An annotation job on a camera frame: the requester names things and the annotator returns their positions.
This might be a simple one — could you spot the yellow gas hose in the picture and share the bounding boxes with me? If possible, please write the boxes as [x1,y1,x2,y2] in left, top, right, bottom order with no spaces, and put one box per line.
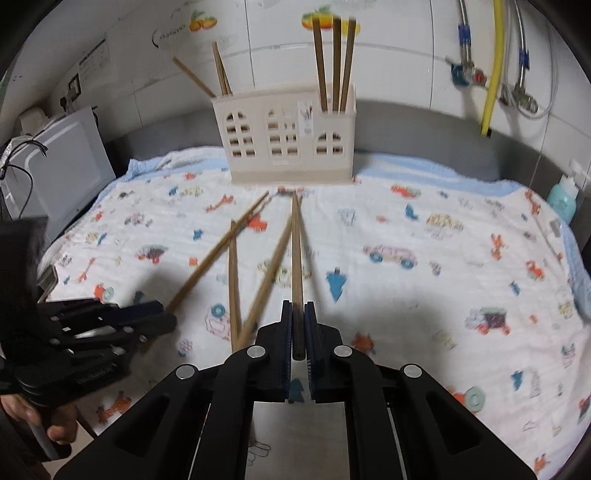
[479,0,505,137]

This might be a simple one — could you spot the cream plastic chopstick holder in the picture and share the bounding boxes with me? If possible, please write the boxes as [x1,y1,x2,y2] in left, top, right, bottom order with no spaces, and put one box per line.
[211,84,358,185]

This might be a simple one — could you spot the printed cartoon blanket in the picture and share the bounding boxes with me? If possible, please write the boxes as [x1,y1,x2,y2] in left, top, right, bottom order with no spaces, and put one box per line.
[37,147,591,480]

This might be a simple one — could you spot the teal pump bottle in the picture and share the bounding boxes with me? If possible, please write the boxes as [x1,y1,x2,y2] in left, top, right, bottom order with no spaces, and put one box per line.
[547,173,580,222]

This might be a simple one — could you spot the red and blue valve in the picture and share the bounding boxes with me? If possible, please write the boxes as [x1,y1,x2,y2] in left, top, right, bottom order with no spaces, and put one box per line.
[450,60,488,88]

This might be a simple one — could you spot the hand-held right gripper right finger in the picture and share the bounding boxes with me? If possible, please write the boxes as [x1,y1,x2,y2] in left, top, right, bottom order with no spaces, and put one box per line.
[304,300,539,480]

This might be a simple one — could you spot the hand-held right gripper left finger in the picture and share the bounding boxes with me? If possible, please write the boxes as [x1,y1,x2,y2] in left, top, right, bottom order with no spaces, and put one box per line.
[54,299,294,480]

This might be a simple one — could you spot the black cable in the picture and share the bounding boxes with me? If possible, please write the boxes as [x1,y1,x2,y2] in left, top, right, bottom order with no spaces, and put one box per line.
[0,138,49,217]

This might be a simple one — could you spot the white wall label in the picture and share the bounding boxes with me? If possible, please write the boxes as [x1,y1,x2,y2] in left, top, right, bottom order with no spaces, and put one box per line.
[78,37,109,75]

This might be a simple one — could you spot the white microwave oven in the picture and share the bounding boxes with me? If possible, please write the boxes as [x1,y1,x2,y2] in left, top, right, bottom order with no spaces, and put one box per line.
[9,106,116,241]

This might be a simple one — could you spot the person's left hand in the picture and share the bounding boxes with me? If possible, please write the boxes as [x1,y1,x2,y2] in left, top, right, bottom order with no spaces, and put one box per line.
[0,392,78,448]

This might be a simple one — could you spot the metal angle valve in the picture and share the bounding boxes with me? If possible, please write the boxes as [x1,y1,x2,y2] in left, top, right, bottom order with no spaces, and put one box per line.
[501,83,540,114]

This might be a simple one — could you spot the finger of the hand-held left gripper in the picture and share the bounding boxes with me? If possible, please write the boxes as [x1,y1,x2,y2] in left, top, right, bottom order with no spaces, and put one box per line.
[46,299,166,330]
[51,314,178,356]

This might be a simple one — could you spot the white container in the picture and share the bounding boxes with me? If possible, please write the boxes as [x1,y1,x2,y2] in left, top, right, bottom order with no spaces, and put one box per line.
[18,108,49,136]

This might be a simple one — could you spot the thin white hose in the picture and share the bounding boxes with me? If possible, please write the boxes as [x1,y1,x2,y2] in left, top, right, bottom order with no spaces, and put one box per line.
[531,0,561,121]

